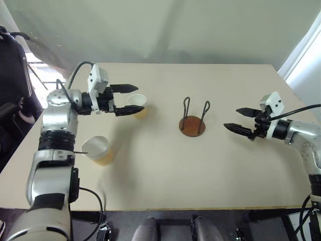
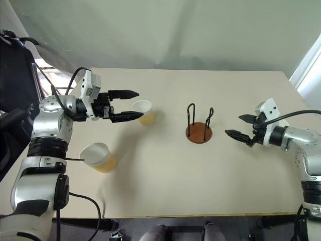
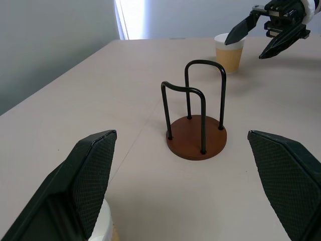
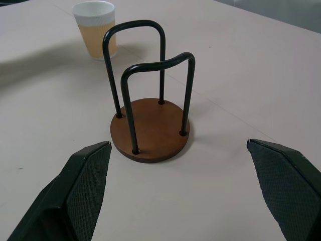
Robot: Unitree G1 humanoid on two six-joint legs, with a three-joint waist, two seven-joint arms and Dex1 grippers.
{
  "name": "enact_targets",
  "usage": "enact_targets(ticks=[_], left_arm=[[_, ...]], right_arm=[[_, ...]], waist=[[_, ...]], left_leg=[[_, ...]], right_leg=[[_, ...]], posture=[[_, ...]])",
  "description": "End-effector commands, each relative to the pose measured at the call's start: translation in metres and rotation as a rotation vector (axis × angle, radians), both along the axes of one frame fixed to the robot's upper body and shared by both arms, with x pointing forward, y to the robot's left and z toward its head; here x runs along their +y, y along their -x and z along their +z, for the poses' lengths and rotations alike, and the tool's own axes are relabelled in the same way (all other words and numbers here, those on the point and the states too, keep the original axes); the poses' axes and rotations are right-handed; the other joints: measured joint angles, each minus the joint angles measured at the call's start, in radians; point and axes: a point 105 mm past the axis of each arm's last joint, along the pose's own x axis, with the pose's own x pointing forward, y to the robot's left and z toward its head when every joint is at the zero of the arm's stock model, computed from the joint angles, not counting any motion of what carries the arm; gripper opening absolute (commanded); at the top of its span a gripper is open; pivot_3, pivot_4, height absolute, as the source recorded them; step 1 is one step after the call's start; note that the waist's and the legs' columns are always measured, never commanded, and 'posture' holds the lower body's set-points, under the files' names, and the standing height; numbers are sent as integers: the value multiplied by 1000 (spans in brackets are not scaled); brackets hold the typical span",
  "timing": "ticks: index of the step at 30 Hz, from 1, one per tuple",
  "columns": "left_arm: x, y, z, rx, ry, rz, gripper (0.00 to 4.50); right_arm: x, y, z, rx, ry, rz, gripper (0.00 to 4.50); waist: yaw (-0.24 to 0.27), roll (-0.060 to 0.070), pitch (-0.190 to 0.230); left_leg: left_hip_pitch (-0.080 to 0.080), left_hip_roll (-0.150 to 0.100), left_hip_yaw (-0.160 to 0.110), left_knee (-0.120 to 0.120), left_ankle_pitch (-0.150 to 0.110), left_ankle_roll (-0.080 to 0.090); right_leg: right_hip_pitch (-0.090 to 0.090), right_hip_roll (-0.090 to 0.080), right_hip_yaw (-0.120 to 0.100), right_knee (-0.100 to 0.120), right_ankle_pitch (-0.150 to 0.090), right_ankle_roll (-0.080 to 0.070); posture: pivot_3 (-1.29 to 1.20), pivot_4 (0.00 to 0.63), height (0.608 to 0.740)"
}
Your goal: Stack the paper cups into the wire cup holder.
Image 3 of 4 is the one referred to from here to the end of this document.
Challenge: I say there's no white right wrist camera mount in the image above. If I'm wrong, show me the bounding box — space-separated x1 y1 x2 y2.
301 0 321 26

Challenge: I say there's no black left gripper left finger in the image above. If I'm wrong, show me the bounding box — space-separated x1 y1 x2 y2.
0 129 118 241

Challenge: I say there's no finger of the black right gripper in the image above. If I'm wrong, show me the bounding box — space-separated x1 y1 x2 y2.
224 12 259 46
258 24 311 60

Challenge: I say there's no brown ribbed paper cup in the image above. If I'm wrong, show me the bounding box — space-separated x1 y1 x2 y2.
87 199 120 241
214 33 245 74

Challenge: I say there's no wire cup holder wooden base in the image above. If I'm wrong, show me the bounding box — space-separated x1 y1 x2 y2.
160 59 228 161

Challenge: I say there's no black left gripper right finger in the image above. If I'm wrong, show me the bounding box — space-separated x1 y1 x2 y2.
247 130 321 241

